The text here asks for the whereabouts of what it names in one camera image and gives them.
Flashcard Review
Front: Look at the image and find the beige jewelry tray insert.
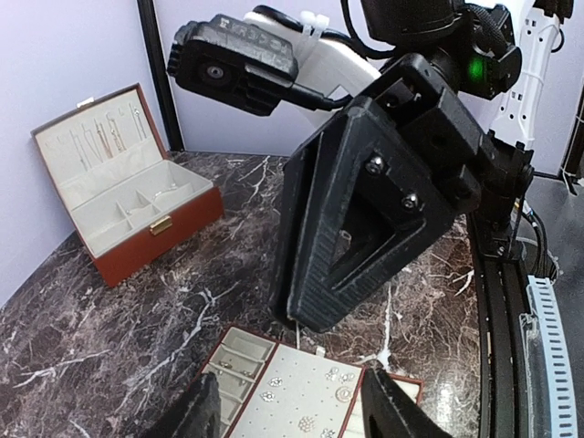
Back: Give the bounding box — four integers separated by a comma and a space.
201, 326, 365, 437

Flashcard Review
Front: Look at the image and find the white slotted cable duct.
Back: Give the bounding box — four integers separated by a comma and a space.
523, 276, 579, 437

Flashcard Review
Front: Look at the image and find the red wooden jewelry box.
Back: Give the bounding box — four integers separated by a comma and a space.
31, 84, 224, 287

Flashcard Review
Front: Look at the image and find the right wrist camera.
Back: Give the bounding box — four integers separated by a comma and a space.
167, 6, 381, 128

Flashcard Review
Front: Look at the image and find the black front table rail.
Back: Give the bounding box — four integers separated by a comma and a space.
466, 214, 551, 437

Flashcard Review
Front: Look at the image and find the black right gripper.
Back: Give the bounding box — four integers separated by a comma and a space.
287, 53, 484, 332

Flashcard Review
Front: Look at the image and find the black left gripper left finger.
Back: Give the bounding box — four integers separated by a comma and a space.
141, 372, 221, 438

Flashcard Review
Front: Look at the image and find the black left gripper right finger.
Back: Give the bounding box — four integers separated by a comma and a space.
360, 368, 452, 438

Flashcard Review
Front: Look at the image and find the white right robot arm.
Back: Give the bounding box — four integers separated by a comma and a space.
270, 1, 534, 333

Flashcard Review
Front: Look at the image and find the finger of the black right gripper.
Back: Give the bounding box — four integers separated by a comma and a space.
269, 133, 327, 322

